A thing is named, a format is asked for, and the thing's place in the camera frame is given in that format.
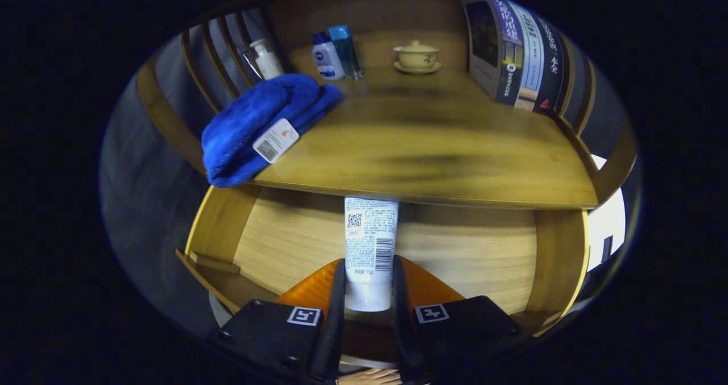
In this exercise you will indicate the teal clear bottle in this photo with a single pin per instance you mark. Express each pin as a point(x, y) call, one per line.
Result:
point(347, 52)

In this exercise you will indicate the wooden countertop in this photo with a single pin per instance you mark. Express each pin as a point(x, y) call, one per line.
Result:
point(426, 140)

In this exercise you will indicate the white side table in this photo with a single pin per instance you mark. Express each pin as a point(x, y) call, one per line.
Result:
point(606, 226)

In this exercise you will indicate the wooden cabinet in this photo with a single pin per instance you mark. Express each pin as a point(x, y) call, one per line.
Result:
point(375, 15)

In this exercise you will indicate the white bottle with blue cap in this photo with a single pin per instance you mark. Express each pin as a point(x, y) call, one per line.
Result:
point(327, 58)

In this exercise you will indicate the book with blue spine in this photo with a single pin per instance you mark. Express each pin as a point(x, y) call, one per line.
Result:
point(483, 44)

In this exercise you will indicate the blue folded towel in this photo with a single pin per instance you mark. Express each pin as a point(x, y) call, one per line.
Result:
point(239, 129)

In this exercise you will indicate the book with black spine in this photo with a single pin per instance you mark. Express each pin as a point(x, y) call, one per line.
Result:
point(551, 72)

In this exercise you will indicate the white pump bottle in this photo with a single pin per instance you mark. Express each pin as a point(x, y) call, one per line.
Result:
point(267, 61)

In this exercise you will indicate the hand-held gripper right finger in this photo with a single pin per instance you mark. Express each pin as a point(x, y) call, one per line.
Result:
point(460, 331)

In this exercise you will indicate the beige lidded teacup with saucer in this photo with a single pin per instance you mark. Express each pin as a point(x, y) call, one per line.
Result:
point(417, 58)

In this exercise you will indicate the book with pale spine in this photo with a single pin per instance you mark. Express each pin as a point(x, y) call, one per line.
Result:
point(530, 61)

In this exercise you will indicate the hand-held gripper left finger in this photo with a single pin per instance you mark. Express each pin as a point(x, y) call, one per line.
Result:
point(273, 331)

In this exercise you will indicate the wooden drawer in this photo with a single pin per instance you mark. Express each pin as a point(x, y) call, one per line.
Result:
point(455, 248)

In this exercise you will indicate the white cream tube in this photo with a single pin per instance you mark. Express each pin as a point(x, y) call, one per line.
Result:
point(369, 243)

